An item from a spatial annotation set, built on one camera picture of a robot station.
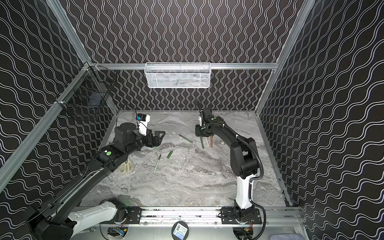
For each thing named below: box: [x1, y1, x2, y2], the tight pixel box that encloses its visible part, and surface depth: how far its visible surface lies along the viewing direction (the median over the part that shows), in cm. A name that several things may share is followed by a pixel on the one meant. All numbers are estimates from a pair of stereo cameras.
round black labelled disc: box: [171, 221, 190, 240], surface depth 70 cm
